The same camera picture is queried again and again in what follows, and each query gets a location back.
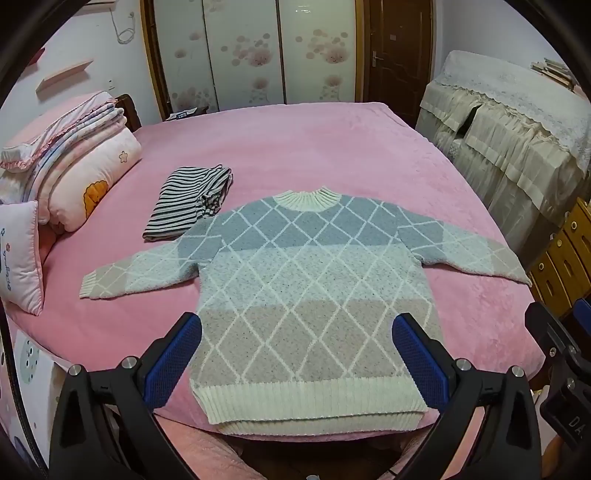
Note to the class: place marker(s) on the small pink pillow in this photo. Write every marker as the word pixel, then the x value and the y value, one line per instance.
pixel 21 266

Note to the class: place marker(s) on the dark brown wooden door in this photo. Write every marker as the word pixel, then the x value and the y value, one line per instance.
pixel 399 54

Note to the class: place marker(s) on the dark wooden headboard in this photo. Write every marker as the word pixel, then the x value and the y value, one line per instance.
pixel 126 103

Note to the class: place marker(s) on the pink cartoon folded quilt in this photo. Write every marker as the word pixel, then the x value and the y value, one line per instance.
pixel 69 185

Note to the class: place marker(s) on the striped folded garment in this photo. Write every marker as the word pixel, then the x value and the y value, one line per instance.
pixel 188 194

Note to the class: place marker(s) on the wooden drawer cabinet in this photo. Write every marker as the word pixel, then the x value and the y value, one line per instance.
pixel 561 274

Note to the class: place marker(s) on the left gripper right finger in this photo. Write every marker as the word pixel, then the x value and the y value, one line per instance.
pixel 487 426

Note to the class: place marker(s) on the pink wall shelf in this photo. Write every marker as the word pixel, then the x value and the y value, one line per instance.
pixel 62 75

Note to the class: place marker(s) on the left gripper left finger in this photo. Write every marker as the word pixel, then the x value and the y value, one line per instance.
pixel 105 426

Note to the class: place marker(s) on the floral sliding wardrobe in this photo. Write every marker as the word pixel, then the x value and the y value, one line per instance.
pixel 221 55

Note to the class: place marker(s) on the cream lace covered furniture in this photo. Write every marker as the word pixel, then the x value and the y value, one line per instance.
pixel 521 142

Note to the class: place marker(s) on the grey diamond knit sweater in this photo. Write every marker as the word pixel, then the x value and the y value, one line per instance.
pixel 298 293

